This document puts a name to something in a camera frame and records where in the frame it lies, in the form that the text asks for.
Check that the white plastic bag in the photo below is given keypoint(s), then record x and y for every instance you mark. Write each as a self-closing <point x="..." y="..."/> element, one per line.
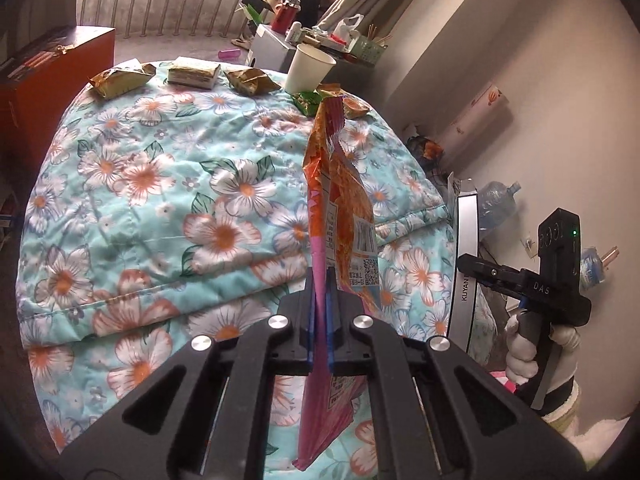
<point x="348" y="27"/>

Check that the cream round container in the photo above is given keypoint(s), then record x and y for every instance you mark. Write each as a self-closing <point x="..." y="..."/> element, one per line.
<point x="562" y="402"/>

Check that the white balloon print roll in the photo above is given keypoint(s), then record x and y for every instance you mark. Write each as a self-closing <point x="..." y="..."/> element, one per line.
<point x="475" y="120"/>

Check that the grey cabinet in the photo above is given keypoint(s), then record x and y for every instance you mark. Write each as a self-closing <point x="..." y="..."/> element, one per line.
<point x="267" y="47"/>

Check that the small white bottle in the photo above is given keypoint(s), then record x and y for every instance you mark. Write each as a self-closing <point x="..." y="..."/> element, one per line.
<point x="294" y="32"/>

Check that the blue water dispenser bottle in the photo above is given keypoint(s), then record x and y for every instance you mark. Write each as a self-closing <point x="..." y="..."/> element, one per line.
<point x="597" y="267"/>

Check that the green snack packet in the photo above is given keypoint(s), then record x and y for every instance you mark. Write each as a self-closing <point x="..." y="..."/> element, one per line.
<point x="306" y="102"/>

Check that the yellow snack packet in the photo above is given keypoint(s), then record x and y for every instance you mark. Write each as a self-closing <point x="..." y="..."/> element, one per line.
<point x="120" y="82"/>

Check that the orange print snack packet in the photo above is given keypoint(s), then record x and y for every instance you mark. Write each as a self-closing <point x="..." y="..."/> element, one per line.
<point x="357" y="109"/>

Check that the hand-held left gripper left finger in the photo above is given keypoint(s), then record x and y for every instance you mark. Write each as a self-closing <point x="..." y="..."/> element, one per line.
<point x="295" y="330"/>

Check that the white paper cup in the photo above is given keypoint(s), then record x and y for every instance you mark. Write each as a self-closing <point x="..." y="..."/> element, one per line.
<point x="307" y="67"/>

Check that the brown gold snack packet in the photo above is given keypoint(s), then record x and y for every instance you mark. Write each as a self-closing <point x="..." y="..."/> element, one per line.
<point x="250" y="81"/>

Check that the white fluffy blanket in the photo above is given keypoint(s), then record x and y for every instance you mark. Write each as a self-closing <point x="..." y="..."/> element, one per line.
<point x="600" y="442"/>

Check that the black and silver box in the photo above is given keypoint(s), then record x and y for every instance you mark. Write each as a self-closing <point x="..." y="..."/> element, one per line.
<point x="462" y="270"/>

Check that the red thermos bottle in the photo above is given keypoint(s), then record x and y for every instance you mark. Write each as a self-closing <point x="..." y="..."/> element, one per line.
<point x="284" y="15"/>

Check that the person's right hand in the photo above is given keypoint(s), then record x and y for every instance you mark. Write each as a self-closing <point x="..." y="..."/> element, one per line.
<point x="515" y="360"/>

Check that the orange cardboard box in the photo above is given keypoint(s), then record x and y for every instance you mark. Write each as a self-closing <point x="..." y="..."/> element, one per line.
<point x="50" y="105"/>

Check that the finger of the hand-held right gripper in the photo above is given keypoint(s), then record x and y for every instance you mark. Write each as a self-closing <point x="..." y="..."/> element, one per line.
<point x="487" y="266"/>
<point x="502" y="285"/>

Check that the green plastic basket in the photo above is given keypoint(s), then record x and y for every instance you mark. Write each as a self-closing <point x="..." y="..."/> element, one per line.
<point x="369" y="50"/>

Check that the beige sandwich cracker packet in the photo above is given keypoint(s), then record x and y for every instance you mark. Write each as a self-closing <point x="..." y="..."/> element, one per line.
<point x="194" y="74"/>

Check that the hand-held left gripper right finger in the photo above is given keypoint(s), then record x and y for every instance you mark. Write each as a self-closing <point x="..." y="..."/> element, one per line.
<point x="345" y="330"/>

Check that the orange and pink snack bag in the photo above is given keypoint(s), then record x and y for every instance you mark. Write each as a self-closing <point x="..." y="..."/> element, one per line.
<point x="340" y="200"/>

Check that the large clear water jug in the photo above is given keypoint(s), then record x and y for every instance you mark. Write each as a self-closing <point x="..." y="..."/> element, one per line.
<point x="500" y="207"/>

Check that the floral quilted blanket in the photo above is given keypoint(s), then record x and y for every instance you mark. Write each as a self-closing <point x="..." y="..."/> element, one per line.
<point x="175" y="200"/>

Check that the small gold wrapper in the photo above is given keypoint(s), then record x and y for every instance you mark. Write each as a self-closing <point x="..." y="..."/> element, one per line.
<point x="65" y="50"/>

